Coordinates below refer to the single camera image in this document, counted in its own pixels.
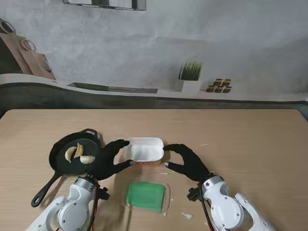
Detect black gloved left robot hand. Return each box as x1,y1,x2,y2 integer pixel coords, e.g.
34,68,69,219
88,139,133,181

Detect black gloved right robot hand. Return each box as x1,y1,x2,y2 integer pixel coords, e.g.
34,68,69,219
163,143,212,182

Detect white paper food container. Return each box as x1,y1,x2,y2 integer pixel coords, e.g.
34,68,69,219
122,137,165,167

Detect black cast iron skillet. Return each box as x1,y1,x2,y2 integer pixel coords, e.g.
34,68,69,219
31,128,103,208

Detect dark flat cooktop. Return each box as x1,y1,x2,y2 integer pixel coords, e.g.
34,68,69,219
67,82,158,94

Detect potted grass plant white pot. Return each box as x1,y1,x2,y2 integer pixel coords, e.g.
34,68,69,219
177,61,203,93

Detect small wooden cutting board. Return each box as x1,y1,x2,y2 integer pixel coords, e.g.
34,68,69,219
18,38,57,80

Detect large wooden cutting board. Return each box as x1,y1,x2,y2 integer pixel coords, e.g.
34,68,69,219
0,18,33,74

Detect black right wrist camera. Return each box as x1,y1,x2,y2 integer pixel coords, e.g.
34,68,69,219
187,186,203,202

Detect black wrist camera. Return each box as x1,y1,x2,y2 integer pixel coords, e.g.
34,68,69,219
187,186,203,202
97,186,110,200

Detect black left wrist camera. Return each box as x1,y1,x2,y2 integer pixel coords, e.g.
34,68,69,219
97,186,110,200

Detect black red left arm cable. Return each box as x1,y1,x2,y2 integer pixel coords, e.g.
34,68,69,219
88,178,101,231

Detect black red arm cable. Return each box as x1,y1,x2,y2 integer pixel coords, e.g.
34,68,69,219
88,178,101,231
201,185,215,231

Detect black red right arm cable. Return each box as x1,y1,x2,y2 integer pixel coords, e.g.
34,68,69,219
201,185,215,231

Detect dark framed wall shelf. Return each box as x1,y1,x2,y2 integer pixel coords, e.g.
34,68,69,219
62,0,147,12

